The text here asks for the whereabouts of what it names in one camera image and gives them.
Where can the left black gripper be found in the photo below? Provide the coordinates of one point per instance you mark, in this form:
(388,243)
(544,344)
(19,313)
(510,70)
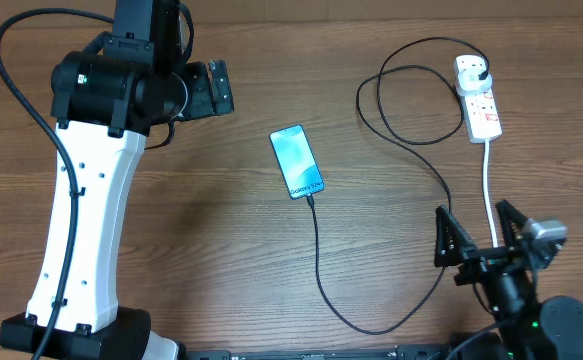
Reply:
(205,102)

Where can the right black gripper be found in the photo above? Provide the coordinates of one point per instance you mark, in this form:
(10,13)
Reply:
(483,262)

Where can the blue Galaxy smartphone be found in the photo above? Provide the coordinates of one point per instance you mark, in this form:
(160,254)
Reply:
(297,162)

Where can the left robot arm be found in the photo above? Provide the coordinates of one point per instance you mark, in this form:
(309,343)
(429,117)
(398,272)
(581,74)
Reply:
(106,99)

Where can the white charger plug adapter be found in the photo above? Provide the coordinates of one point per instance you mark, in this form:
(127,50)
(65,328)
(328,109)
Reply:
(473,81)

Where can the white power strip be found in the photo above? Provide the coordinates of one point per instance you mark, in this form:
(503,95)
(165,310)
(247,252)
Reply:
(480,111)

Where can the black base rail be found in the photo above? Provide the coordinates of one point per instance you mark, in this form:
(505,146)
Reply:
(401,352)

